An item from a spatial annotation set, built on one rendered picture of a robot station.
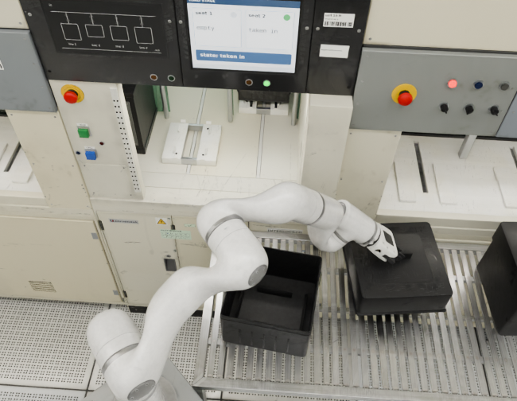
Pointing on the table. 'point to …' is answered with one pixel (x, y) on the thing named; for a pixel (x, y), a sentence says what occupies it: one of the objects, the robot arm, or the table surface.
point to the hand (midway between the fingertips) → (397, 253)
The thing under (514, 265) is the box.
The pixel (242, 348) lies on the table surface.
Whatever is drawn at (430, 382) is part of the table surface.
